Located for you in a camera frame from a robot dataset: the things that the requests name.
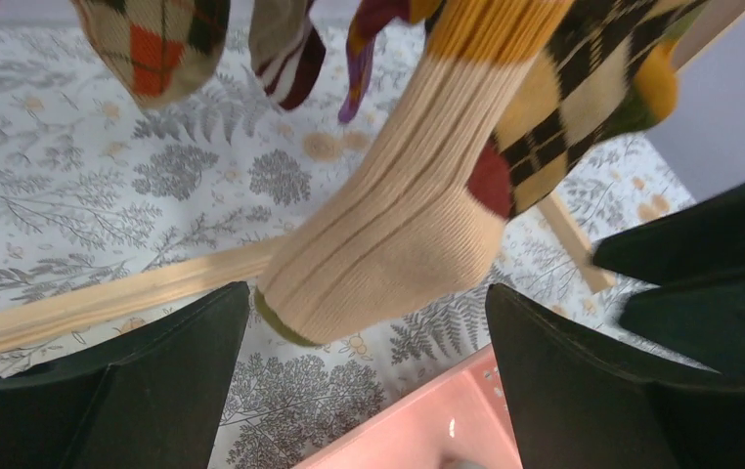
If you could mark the pink plastic basket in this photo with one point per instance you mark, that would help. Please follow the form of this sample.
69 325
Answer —
457 420

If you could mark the orange beige argyle sock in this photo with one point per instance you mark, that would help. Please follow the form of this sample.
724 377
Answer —
161 51

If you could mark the striped beige maroon sock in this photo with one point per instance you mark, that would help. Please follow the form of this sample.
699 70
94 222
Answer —
424 214

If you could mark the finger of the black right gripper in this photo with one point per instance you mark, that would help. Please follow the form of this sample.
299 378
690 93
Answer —
702 319
702 239

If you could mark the brown yellow argyle sock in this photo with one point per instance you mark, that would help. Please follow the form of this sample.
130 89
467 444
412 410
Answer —
576 83

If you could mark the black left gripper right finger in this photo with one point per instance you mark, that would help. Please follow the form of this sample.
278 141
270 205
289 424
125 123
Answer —
578 398

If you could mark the purple orange sock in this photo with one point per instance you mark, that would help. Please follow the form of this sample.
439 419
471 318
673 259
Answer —
371 17

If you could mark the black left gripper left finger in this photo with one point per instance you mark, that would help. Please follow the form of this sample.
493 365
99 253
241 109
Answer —
149 398

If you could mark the grey maroon striped sock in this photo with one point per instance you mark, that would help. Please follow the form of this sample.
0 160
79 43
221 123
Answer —
286 51

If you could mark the floral patterned mat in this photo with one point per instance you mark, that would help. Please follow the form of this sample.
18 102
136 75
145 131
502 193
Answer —
93 189

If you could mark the green orange sock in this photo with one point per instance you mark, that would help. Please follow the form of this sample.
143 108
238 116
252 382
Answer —
653 95

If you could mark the wooden clothes rack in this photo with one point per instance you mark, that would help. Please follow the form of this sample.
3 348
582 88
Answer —
59 315

